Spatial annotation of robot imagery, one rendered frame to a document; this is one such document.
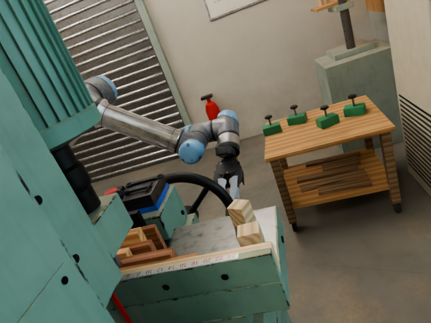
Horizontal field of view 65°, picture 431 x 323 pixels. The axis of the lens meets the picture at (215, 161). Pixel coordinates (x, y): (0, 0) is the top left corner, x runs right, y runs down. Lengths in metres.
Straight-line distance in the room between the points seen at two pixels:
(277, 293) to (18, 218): 0.38
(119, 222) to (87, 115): 0.20
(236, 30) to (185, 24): 0.50
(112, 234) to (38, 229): 0.24
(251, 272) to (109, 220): 0.24
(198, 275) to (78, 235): 0.20
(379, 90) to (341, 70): 0.31
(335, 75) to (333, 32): 1.04
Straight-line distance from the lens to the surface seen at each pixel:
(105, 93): 1.22
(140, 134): 1.07
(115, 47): 3.75
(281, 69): 3.55
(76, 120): 0.49
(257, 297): 0.57
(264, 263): 0.52
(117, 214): 0.60
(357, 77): 2.62
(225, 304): 0.59
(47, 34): 0.51
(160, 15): 3.60
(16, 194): 0.35
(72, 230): 0.45
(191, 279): 0.56
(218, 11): 3.49
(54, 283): 0.36
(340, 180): 2.12
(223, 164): 1.05
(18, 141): 0.42
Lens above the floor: 1.28
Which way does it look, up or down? 22 degrees down
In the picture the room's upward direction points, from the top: 21 degrees counter-clockwise
